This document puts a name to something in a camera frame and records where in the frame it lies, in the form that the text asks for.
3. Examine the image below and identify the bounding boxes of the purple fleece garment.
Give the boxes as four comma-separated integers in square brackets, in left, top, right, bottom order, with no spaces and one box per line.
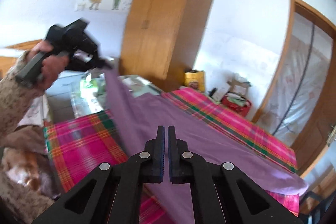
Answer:
[105,70,307,215]

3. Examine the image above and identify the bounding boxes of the floral sleeve left forearm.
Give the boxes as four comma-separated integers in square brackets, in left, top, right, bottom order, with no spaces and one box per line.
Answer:
[0,51,44,139]

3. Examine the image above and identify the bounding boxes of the glass top side table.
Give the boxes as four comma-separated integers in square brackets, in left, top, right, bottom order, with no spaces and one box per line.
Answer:
[70,73,163,118]

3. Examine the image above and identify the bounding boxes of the pink plaid tablecloth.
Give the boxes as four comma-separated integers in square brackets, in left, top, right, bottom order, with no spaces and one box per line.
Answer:
[43,87,300,224]

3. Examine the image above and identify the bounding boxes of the wooden wardrobe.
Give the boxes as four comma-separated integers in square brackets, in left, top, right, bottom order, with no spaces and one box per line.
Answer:
[119,0,213,92]

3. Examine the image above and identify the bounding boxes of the brown fuzzy blanket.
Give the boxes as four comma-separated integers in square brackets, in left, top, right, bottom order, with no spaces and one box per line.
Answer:
[1,125,62,223]

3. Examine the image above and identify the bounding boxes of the red basket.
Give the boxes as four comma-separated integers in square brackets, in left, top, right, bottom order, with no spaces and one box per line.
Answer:
[221,92,252,117]

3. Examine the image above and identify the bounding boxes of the black mesh office chair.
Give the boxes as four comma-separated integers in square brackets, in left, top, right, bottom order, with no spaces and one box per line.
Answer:
[298,190,335,223]

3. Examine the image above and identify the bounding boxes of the yellow box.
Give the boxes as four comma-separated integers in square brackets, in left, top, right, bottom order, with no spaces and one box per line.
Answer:
[184,70,206,93]

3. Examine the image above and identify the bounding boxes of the plastic covered door screen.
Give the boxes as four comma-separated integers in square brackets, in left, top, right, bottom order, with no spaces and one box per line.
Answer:
[252,0,334,146]

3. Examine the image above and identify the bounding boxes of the wooden door with handle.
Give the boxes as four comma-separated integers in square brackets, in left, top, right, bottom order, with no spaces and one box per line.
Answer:
[291,76,335,178]

